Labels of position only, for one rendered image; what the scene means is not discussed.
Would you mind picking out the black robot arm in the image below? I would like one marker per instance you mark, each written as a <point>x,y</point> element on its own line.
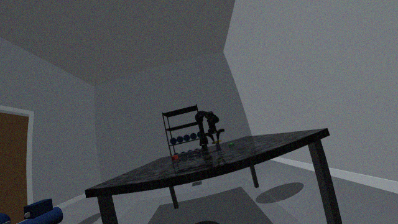
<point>211,119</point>

